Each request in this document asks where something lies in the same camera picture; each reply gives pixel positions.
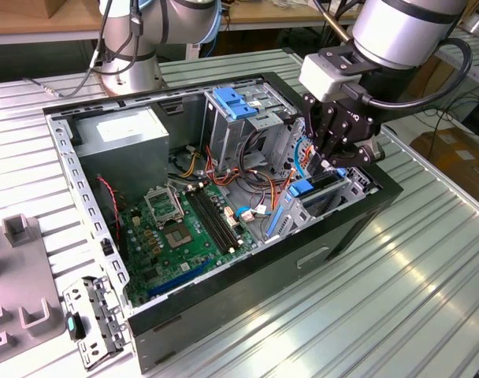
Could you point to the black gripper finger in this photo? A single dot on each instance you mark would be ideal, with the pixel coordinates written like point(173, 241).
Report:
point(361, 155)
point(320, 134)

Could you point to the hard disk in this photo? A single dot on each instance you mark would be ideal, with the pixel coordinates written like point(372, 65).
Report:
point(300, 188)

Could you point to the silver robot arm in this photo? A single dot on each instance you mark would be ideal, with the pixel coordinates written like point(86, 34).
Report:
point(401, 31)

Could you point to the grey metal disk bay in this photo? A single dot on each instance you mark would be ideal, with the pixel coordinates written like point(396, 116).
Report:
point(298, 219)

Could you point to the large brown cardboard box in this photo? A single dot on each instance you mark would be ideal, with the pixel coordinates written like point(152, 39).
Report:
point(452, 157)

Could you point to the blue drive cage latch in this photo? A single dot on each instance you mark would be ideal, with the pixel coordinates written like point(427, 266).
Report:
point(233, 104)

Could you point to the grey metal drive cage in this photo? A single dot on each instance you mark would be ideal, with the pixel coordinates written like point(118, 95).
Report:
point(227, 138)

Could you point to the wooden desk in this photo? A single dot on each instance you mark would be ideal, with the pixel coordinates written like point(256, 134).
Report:
point(263, 17)

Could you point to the black RAM slot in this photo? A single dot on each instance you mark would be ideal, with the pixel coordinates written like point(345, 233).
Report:
point(220, 216)
point(208, 222)

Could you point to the green motherboard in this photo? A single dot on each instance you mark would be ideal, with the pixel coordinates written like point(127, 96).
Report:
point(196, 252)

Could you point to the CPU socket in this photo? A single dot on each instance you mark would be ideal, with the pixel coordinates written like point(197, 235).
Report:
point(177, 236)

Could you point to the black open PC case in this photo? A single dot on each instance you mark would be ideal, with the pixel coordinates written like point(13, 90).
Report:
point(243, 299)

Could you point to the grey Dell power supply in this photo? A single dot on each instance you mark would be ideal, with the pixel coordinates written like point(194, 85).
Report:
point(121, 157)

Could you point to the blue expansion slot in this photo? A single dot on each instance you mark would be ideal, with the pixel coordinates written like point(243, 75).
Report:
point(176, 281)

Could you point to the black case fan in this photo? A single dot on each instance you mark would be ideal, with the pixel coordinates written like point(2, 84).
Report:
point(105, 212)

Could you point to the grey parts rack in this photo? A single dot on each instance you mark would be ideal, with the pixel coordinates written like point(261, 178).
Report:
point(23, 267)

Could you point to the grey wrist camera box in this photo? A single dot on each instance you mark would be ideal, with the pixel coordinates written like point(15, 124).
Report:
point(322, 76)

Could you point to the black plastic case bracket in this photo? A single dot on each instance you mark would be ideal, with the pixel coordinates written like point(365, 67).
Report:
point(172, 107)

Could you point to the grey bracket with blue latch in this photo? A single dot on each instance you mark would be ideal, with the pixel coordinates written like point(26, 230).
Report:
point(105, 311)

